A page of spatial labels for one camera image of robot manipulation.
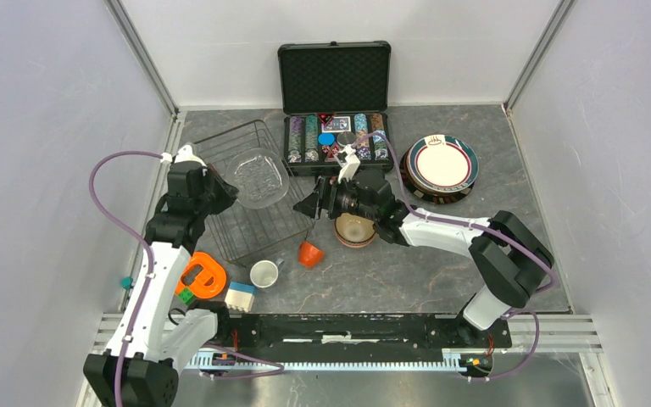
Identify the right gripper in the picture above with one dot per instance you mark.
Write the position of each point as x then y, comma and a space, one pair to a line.
333, 189

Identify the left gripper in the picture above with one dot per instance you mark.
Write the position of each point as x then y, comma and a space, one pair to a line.
228, 192

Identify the clear glass plate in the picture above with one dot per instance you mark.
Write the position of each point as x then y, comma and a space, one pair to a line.
260, 177

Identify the white plate teal rim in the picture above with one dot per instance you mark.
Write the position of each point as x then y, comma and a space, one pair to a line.
442, 163

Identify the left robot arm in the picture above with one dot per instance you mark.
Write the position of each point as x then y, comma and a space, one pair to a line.
142, 364

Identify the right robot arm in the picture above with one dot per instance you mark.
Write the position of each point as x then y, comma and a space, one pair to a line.
512, 262

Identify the tan ceramic bowl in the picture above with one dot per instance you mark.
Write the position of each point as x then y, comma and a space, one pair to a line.
354, 231

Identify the orange small cup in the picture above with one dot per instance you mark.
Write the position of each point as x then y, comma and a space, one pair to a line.
309, 255

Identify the blue round chip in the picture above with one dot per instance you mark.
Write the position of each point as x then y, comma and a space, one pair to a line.
326, 139

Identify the silver round dealer button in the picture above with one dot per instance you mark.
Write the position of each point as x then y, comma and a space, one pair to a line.
345, 138

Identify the white mug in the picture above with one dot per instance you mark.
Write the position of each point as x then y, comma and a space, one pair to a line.
265, 273

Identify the orange tape dispenser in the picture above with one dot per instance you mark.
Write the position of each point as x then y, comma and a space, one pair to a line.
204, 276

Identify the green dice block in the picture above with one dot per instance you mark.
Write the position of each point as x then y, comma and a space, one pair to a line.
186, 296

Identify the blue white toy block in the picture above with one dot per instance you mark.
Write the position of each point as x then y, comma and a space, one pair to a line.
240, 297

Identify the black poker chip case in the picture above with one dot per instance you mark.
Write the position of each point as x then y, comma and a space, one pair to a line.
334, 87

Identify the dark brown bottom plate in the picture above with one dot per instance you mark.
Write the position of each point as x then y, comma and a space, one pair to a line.
433, 197

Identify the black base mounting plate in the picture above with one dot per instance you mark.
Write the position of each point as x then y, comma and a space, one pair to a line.
355, 337

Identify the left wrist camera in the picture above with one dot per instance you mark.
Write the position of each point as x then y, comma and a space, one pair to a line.
186, 153

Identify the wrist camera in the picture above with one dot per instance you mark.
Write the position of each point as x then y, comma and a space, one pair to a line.
349, 162
186, 153

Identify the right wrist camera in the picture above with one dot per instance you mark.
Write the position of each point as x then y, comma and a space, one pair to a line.
349, 162

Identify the white cable duct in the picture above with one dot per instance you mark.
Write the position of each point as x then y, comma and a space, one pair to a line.
205, 360

